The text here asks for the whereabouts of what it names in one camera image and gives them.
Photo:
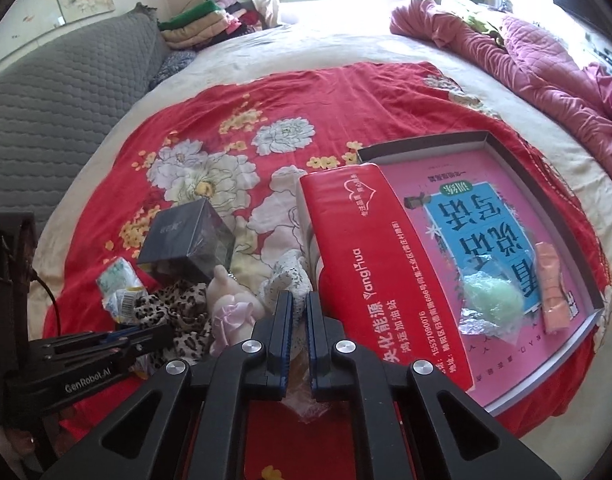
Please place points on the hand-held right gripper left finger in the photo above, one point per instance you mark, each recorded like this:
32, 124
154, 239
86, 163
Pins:
285, 321

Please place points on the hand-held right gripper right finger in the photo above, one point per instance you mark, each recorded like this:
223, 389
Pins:
313, 331

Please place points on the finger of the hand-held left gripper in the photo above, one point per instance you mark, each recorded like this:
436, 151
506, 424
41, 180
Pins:
146, 342

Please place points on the yellow barcode packet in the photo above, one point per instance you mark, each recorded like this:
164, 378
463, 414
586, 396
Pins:
123, 305

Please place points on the white lace scrunchie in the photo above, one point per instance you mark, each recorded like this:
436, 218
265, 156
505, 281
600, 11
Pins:
286, 275

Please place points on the leopard print scrunchie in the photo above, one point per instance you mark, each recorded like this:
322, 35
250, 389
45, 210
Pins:
186, 310

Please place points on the pink plush toy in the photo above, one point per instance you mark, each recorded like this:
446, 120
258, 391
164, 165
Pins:
231, 310

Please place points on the clear plastic packet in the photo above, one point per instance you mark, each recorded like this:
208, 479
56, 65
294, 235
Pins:
306, 405

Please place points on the green white tissue pack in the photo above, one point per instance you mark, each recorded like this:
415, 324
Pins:
118, 272

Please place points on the pink cardboard box tray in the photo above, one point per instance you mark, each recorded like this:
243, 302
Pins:
486, 360

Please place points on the red tissue box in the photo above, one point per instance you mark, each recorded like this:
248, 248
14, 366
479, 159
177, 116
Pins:
376, 260

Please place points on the dark navy gift box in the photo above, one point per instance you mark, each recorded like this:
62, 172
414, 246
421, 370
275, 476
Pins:
186, 240

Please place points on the green fluffy puff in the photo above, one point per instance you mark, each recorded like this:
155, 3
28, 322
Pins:
491, 295

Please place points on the red floral blanket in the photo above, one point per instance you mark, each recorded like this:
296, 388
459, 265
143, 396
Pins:
336, 110

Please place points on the peach fabric bow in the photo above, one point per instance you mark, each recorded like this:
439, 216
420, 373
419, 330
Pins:
556, 285

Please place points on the grey quilted headboard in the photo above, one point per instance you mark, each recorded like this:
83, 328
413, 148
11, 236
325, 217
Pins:
61, 110

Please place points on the dark patterned pillow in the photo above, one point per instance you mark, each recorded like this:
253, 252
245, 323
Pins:
173, 67

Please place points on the stack of folded clothes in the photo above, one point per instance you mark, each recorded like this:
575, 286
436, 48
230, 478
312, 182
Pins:
201, 25

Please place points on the pink quilt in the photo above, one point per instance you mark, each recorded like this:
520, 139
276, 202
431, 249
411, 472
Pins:
536, 70

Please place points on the green patterned cloth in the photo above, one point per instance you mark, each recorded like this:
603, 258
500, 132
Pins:
476, 20

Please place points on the floral wall picture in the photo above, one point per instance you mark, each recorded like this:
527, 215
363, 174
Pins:
61, 0

